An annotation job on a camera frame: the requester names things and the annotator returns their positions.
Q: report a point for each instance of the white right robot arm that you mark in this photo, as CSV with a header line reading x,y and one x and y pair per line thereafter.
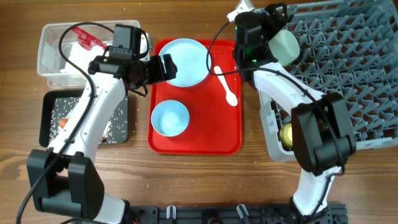
x,y
322,133

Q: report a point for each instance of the red snack wrapper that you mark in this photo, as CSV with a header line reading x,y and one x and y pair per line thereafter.
x,y
86,40

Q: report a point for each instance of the white plastic spoon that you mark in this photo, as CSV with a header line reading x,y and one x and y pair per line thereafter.
x,y
230,96

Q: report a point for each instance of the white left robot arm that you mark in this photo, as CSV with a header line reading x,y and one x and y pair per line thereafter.
x,y
63,178

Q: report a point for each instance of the red plastic tray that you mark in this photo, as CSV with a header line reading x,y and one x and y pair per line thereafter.
x,y
215,127

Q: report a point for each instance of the black tray bin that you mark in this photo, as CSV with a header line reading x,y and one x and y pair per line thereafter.
x,y
48,102

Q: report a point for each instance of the light blue plate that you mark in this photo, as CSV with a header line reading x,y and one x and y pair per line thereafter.
x,y
189,56

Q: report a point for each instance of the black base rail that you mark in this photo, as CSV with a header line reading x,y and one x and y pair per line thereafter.
x,y
267,214

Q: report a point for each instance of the orange carrot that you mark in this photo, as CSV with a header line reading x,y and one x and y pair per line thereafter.
x,y
63,123

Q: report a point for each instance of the clear plastic bin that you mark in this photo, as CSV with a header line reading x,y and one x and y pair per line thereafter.
x,y
59,74

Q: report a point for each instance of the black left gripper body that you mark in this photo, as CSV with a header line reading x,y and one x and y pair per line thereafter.
x,y
151,70

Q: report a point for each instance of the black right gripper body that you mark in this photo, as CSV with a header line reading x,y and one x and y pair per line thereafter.
x,y
269,28

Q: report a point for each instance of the yellow cup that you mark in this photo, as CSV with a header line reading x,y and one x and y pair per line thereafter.
x,y
285,135

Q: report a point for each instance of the green bowl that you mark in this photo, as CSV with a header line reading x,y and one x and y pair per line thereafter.
x,y
284,47

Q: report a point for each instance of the white tissue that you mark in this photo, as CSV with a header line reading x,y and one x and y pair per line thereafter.
x,y
77,56

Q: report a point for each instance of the grey-blue dishwasher rack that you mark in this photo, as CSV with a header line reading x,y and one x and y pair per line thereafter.
x,y
350,48

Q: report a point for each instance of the white rice pile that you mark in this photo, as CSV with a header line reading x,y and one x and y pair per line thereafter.
x,y
115,131

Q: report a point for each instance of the light blue bowl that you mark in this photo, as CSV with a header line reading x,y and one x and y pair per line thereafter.
x,y
170,118

